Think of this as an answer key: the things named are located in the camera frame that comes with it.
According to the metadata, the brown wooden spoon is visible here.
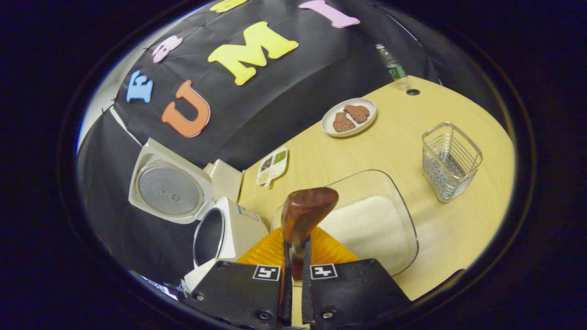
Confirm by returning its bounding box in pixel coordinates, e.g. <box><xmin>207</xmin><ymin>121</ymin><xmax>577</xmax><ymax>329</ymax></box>
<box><xmin>281</xmin><ymin>187</ymin><xmax>340</xmax><ymax>281</ymax></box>

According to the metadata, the metal wire chopstick holder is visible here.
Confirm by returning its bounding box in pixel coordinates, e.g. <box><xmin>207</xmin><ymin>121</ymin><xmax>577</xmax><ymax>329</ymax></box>
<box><xmin>422</xmin><ymin>121</ymin><xmax>483</xmax><ymax>204</ymax></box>

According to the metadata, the white round plate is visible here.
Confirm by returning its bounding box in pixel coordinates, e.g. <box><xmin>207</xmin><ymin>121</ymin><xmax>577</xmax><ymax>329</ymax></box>
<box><xmin>321</xmin><ymin>98</ymin><xmax>377</xmax><ymax>138</ymax></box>

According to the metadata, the brown meat piece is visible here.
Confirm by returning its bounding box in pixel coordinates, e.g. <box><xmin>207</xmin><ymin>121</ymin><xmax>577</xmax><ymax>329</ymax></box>
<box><xmin>343</xmin><ymin>104</ymin><xmax>370</xmax><ymax>123</ymax></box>
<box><xmin>333</xmin><ymin>112</ymin><xmax>356</xmax><ymax>133</ymax></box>

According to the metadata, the white divided condiment dish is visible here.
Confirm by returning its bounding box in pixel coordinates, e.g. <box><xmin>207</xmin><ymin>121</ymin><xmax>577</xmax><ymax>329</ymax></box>
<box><xmin>256</xmin><ymin>147</ymin><xmax>289</xmax><ymax>187</ymax></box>

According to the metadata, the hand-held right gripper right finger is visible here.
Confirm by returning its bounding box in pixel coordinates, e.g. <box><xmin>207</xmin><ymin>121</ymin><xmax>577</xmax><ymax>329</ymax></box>
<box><xmin>301</xmin><ymin>227</ymin><xmax>411</xmax><ymax>330</ymax></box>

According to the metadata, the white rice cooker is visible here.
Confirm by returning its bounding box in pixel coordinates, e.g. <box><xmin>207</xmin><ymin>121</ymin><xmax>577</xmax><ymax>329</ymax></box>
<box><xmin>128</xmin><ymin>137</ymin><xmax>270</xmax><ymax>294</ymax></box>

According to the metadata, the clear plastic container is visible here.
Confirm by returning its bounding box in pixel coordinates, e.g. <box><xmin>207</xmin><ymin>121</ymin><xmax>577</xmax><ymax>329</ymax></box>
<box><xmin>271</xmin><ymin>170</ymin><xmax>419</xmax><ymax>278</ymax></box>

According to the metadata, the blue white sign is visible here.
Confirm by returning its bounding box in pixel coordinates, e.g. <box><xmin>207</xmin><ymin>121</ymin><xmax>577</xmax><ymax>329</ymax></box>
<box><xmin>138</xmin><ymin>274</ymin><xmax>184</xmax><ymax>302</ymax></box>

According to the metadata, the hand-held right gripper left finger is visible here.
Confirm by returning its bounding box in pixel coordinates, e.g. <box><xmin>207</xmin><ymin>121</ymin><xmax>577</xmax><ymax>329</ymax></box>
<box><xmin>183</xmin><ymin>228</ymin><xmax>293</xmax><ymax>330</ymax></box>

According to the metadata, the white rice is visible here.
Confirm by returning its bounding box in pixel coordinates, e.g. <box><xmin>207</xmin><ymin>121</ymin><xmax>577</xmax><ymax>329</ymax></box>
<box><xmin>316</xmin><ymin>196</ymin><xmax>415</xmax><ymax>275</ymax></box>

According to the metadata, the white toaster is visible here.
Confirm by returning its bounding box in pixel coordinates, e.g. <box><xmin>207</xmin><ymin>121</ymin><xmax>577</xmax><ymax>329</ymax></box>
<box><xmin>203</xmin><ymin>159</ymin><xmax>244</xmax><ymax>203</ymax></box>

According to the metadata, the clear water bottle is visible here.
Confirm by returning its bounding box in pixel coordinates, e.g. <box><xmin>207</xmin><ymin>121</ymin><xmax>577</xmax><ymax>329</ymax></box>
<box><xmin>375</xmin><ymin>44</ymin><xmax>411</xmax><ymax>90</ymax></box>

